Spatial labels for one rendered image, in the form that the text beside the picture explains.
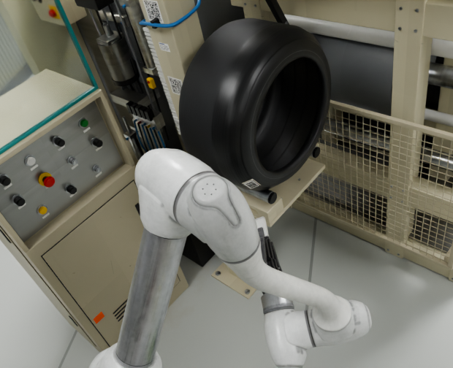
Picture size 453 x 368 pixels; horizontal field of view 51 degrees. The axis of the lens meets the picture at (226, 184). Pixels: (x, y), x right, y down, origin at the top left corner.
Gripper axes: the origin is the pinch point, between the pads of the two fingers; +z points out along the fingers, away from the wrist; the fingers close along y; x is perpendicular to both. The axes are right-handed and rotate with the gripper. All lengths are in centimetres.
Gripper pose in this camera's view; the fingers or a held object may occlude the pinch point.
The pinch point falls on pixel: (261, 228)
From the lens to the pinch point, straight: 148.2
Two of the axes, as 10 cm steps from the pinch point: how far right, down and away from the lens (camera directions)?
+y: 4.9, 3.1, 8.1
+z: -1.6, -8.8, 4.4
